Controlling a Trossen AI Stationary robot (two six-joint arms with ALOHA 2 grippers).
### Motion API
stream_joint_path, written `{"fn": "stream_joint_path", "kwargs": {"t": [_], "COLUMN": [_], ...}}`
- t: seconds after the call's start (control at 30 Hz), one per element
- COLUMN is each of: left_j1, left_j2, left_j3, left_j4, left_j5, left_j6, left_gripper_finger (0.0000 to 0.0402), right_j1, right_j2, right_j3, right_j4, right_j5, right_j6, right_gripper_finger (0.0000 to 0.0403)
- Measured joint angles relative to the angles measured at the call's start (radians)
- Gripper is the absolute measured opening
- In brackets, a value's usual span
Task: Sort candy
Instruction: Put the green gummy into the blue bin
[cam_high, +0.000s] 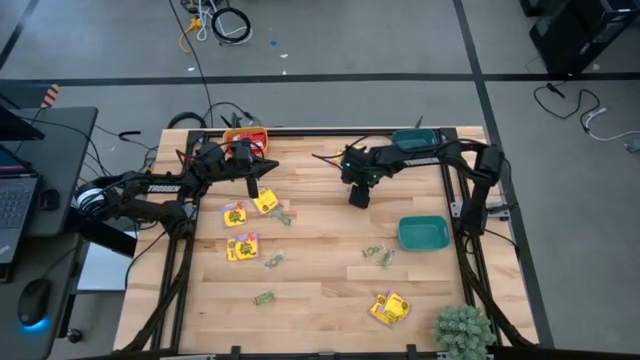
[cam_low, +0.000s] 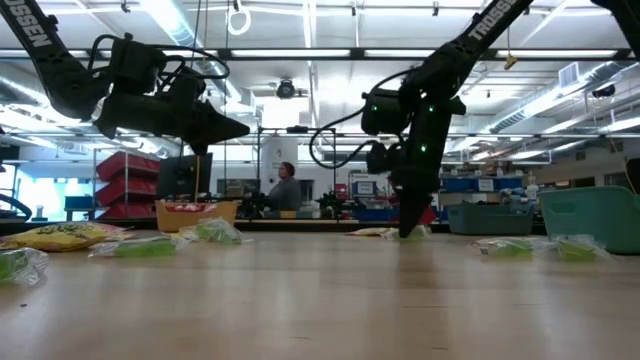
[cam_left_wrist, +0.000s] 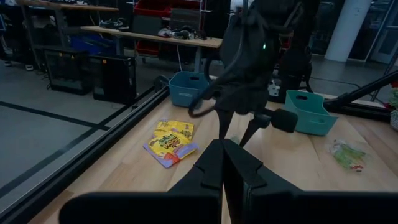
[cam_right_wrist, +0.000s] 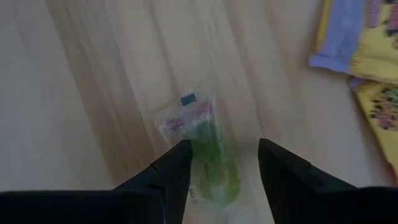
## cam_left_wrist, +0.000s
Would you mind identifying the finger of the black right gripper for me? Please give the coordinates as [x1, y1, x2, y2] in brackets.
[239, 121, 265, 147]
[216, 109, 234, 140]

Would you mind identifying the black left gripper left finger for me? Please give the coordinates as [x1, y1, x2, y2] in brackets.
[58, 139, 224, 224]

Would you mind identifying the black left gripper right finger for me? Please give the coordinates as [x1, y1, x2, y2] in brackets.
[222, 139, 398, 224]

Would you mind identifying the dark teal plastic bin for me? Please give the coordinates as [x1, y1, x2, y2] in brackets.
[167, 70, 210, 108]

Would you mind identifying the yellow candy pack purple edge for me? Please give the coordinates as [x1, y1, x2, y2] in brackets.
[142, 130, 199, 169]

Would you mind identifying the light teal plastic bin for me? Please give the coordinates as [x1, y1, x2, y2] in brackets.
[282, 89, 339, 137]

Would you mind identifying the clear green candy pack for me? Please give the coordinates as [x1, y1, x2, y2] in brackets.
[328, 139, 368, 172]

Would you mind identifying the wooden workbench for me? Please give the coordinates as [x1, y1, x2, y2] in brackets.
[15, 0, 119, 13]
[80, 25, 224, 74]

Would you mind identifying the white pillar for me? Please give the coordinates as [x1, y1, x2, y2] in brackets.
[324, 0, 373, 63]

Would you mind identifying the red storage crate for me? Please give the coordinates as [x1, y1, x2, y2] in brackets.
[133, 0, 205, 19]

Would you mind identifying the blue storage crate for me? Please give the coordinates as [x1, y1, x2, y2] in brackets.
[68, 33, 118, 56]

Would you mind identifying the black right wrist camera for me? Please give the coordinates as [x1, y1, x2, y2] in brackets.
[270, 108, 299, 134]

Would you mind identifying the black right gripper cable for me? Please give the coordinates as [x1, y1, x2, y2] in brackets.
[187, 30, 246, 119]

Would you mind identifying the black aluminium table frame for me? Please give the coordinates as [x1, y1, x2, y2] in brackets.
[0, 70, 398, 224]

